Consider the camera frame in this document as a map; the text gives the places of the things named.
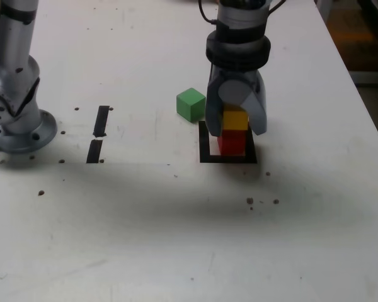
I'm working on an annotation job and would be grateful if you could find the black tape strip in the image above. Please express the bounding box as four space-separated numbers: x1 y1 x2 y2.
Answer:
86 105 110 164

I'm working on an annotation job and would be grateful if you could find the black cable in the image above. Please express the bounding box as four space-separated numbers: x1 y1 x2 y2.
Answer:
197 0 220 25
268 0 287 14

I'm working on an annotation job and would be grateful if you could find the grey metal post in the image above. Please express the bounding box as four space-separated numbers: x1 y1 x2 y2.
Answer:
314 0 331 22

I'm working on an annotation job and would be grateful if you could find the red cube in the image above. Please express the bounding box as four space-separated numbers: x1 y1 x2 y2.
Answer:
217 129 247 156

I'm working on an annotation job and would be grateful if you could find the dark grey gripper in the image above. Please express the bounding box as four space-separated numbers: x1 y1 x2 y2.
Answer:
206 65 268 138

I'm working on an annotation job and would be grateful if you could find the green cube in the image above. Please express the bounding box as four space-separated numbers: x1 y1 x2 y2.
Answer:
176 87 207 123

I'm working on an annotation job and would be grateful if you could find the grey metal bar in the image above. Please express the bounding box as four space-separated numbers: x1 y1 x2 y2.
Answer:
348 70 378 86

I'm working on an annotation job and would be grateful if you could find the black tape square outline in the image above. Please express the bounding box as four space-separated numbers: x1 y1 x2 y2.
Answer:
198 120 258 164

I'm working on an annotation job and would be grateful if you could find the yellow cube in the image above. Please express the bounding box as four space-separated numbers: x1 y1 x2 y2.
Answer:
222 105 249 131

